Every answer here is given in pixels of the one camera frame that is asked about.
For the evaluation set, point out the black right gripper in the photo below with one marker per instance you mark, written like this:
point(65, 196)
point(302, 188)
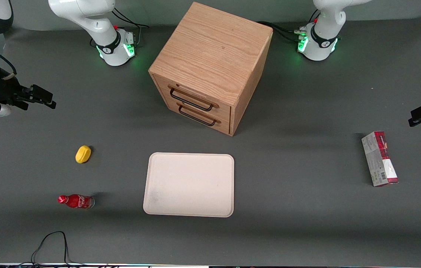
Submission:
point(3, 91)

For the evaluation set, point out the red coke bottle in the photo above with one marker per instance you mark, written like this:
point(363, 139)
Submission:
point(76, 201)

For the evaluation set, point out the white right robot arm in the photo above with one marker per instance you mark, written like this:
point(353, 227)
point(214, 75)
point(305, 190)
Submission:
point(97, 22)

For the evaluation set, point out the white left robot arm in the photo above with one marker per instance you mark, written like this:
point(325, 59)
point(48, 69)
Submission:
point(322, 35)

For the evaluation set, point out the beige plastic tray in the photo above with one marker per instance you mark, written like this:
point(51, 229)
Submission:
point(189, 185)

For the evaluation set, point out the grey and red carton box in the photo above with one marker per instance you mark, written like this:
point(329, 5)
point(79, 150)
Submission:
point(379, 160)

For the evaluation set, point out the yellow toy lemon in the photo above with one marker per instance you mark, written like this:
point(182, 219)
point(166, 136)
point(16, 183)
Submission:
point(83, 154)

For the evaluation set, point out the wooden drawer cabinet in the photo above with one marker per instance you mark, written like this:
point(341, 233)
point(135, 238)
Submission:
point(214, 48)

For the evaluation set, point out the large wooden drawer front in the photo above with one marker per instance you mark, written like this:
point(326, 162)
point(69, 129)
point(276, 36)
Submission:
point(223, 111)

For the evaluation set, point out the small wooden drawer front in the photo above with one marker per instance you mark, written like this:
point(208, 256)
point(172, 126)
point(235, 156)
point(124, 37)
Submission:
point(224, 124)

